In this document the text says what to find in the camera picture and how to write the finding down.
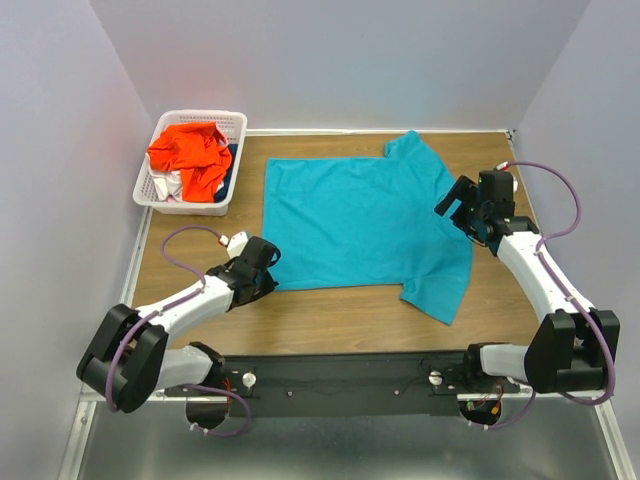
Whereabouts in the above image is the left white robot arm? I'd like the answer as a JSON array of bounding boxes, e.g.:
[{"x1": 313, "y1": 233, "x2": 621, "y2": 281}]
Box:
[{"x1": 76, "y1": 232, "x2": 281, "y2": 413}]

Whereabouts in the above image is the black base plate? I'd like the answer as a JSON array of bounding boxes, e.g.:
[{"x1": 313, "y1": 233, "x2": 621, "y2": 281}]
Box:
[{"x1": 164, "y1": 350, "x2": 521, "y2": 420}]

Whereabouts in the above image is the dark blue t shirt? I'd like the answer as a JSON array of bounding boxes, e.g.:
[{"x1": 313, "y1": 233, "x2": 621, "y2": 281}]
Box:
[{"x1": 214, "y1": 143, "x2": 238, "y2": 203}]

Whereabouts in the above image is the orange t shirt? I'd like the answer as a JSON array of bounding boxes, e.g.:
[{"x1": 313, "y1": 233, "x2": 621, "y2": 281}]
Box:
[{"x1": 147, "y1": 122, "x2": 233, "y2": 203}]

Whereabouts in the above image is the white t shirt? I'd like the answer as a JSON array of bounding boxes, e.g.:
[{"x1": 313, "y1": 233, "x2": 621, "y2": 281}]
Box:
[{"x1": 148, "y1": 168, "x2": 183, "y2": 203}]

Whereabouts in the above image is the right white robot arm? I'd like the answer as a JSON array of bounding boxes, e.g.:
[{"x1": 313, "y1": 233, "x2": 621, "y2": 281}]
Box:
[{"x1": 435, "y1": 162, "x2": 620, "y2": 405}]

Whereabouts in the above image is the teal t shirt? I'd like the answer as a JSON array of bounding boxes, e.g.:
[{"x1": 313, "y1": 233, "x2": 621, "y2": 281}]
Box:
[{"x1": 262, "y1": 131, "x2": 473, "y2": 325}]

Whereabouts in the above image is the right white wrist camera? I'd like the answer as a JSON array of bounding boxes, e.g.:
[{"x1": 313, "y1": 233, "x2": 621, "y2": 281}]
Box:
[{"x1": 494, "y1": 161, "x2": 519, "y2": 193}]

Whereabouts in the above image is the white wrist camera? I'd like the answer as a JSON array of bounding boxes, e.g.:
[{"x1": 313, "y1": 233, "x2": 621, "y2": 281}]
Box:
[
  {"x1": 219, "y1": 231, "x2": 251, "y2": 259},
  {"x1": 494, "y1": 161, "x2": 519, "y2": 193}
]

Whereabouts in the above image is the aluminium rail frame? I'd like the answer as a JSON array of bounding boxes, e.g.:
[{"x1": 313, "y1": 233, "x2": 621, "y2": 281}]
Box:
[{"x1": 60, "y1": 393, "x2": 639, "y2": 479}]

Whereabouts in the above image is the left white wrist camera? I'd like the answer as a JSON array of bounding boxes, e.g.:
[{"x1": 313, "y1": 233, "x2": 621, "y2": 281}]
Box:
[{"x1": 219, "y1": 231, "x2": 251, "y2": 259}]

